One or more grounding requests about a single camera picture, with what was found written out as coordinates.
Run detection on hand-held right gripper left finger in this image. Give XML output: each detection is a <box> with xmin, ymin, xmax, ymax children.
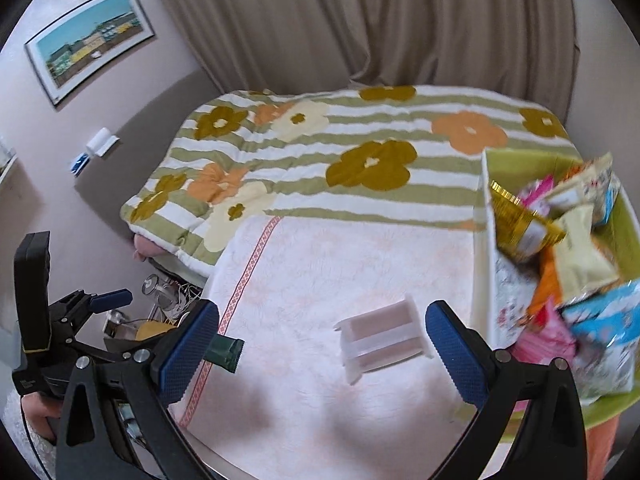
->
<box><xmin>55</xmin><ymin>300</ymin><xmax>221</xmax><ymax>480</ymax></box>

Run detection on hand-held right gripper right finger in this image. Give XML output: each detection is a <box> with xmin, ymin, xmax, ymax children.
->
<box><xmin>425</xmin><ymin>300</ymin><xmax>588</xmax><ymax>480</ymax></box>

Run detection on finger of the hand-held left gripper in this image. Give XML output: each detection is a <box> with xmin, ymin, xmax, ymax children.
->
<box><xmin>50</xmin><ymin>287</ymin><xmax>134</xmax><ymax>346</ymax></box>

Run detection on green cardboard box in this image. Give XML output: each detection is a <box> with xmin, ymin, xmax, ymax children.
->
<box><xmin>472</xmin><ymin>147</ymin><xmax>640</xmax><ymax>443</ymax></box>

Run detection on person's left hand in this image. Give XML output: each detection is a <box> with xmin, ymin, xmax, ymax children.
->
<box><xmin>22</xmin><ymin>392</ymin><xmax>63</xmax><ymax>448</ymax></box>

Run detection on dark green snack packet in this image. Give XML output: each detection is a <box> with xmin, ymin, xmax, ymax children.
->
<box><xmin>202</xmin><ymin>334</ymin><xmax>246</xmax><ymax>373</ymax></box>

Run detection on yellow round item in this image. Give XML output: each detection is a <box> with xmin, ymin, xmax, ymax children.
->
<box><xmin>135</xmin><ymin>321</ymin><xmax>178</xmax><ymax>342</ymax></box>

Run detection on clear glass jar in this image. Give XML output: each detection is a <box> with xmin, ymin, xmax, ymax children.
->
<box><xmin>142</xmin><ymin>274</ymin><xmax>176</xmax><ymax>311</ymax></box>

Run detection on pink pillow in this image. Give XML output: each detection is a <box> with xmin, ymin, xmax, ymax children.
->
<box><xmin>132</xmin><ymin>235</ymin><xmax>166</xmax><ymax>262</ymax></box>

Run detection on pink white snack packet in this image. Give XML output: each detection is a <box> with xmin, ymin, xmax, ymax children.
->
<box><xmin>512</xmin><ymin>300</ymin><xmax>578</xmax><ymax>363</ymax></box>

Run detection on orange snack packet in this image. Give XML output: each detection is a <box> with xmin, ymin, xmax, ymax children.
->
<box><xmin>525</xmin><ymin>247</ymin><xmax>566</xmax><ymax>328</ymax></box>

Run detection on white pink-trimmed bed sheet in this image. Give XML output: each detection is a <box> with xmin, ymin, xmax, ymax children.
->
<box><xmin>167</xmin><ymin>215</ymin><xmax>526</xmax><ymax>480</ymax></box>

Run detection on gold foil snack packet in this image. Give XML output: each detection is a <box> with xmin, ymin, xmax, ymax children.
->
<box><xmin>489</xmin><ymin>180</ymin><xmax>567</xmax><ymax>263</ymax></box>

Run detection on light blue snack packet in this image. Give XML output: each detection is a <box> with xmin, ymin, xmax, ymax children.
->
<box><xmin>562</xmin><ymin>280</ymin><xmax>640</xmax><ymax>401</ymax></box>

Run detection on cream snack packet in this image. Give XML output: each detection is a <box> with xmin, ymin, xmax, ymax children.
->
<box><xmin>550</xmin><ymin>203</ymin><xmax>621</xmax><ymax>306</ymax></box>

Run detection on small pink snack packet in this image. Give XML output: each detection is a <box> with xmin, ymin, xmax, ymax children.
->
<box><xmin>517</xmin><ymin>175</ymin><xmax>556</xmax><ymax>211</ymax></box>

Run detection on white printed snack packet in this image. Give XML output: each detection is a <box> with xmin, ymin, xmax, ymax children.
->
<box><xmin>547</xmin><ymin>152</ymin><xmax>621</xmax><ymax>226</ymax></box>

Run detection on striped floral blanket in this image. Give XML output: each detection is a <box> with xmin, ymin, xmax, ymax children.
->
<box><xmin>119</xmin><ymin>85</ymin><xmax>581</xmax><ymax>277</ymax></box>

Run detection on beige curtain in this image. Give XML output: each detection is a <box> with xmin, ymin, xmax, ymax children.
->
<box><xmin>140</xmin><ymin>0</ymin><xmax>581</xmax><ymax>126</ymax></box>

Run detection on tangled white cables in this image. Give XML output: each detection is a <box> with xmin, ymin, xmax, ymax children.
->
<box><xmin>170</xmin><ymin>280</ymin><xmax>202</xmax><ymax>322</ymax></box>

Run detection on white wall shelf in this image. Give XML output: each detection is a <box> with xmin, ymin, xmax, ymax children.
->
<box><xmin>0</xmin><ymin>135</ymin><xmax>18</xmax><ymax>181</ymax></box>

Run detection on white wall holder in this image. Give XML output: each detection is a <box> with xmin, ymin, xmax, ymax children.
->
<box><xmin>85</xmin><ymin>127</ymin><xmax>121</xmax><ymax>157</ymax></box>

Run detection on framed wall picture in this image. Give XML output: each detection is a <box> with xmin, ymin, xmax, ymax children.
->
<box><xmin>24</xmin><ymin>0</ymin><xmax>156</xmax><ymax>107</ymax></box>

